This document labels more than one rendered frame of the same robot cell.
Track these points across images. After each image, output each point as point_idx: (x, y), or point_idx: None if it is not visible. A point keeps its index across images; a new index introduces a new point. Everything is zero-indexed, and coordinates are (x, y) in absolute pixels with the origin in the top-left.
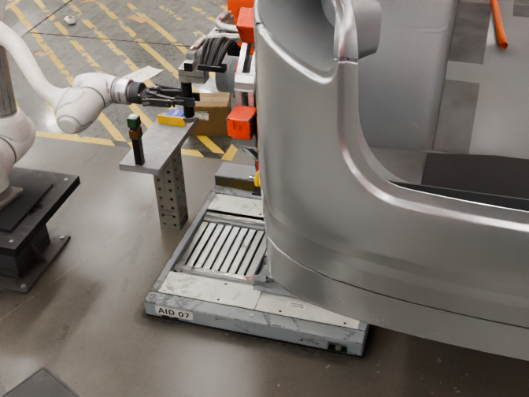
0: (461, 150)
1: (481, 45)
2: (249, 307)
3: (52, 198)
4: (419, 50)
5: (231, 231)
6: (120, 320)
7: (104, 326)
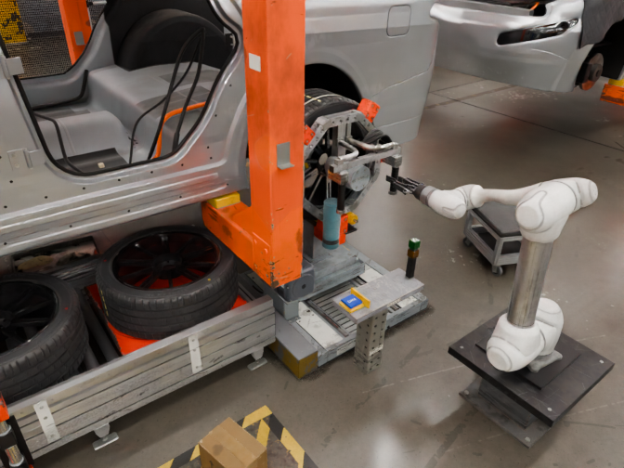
0: None
1: None
2: (372, 269)
3: (477, 333)
4: None
5: (341, 318)
6: (443, 313)
7: (454, 315)
